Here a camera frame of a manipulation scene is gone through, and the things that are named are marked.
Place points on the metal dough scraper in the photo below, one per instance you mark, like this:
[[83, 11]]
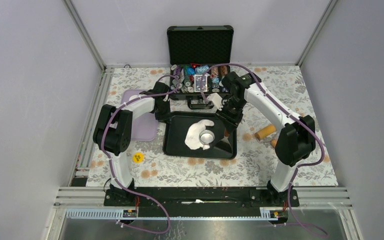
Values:
[[222, 143]]

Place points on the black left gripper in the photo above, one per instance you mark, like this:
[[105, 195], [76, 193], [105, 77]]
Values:
[[165, 117]]

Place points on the yellow round token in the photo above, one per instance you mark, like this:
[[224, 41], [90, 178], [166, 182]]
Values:
[[137, 157]]

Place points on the black poker chip case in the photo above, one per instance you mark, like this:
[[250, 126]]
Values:
[[196, 46]]

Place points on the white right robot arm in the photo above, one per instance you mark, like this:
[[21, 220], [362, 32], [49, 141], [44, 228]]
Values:
[[296, 133]]

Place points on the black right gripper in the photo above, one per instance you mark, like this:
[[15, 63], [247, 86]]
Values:
[[231, 122]]

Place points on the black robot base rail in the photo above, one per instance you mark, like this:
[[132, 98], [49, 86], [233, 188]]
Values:
[[241, 196]]

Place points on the small white dough piece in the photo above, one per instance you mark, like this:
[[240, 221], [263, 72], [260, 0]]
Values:
[[134, 98]]

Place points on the wooden rolling pin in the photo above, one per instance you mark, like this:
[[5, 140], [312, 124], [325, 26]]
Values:
[[268, 134]]

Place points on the blue playing card deck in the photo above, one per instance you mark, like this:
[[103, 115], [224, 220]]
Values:
[[200, 83]]

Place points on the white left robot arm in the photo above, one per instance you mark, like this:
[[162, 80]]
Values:
[[113, 130]]

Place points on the purple plastic tray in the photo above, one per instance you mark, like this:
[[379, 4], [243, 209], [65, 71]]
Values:
[[144, 128]]

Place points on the white dough disc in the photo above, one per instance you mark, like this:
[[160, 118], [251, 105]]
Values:
[[198, 136]]

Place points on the black baking tray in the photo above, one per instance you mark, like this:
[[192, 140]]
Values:
[[176, 132]]

